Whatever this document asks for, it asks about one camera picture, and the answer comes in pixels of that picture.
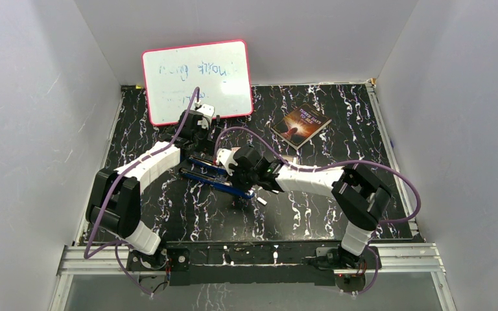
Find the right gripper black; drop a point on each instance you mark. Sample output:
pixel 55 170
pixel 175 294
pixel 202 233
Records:
pixel 235 181

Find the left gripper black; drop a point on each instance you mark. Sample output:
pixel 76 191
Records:
pixel 209 145

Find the whiteboard with pink frame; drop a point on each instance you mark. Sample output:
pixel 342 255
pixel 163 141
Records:
pixel 220 70

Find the staple box tray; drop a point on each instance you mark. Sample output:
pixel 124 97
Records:
pixel 291 159

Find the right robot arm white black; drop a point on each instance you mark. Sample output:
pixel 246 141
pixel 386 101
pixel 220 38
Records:
pixel 360 194

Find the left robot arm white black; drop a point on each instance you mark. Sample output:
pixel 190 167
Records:
pixel 115 200

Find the paperback book orange cover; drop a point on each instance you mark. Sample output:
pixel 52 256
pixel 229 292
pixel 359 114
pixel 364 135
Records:
pixel 300 125

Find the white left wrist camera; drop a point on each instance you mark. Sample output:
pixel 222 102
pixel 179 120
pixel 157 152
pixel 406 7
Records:
pixel 207 110

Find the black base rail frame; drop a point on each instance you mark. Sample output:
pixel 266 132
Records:
pixel 262 262

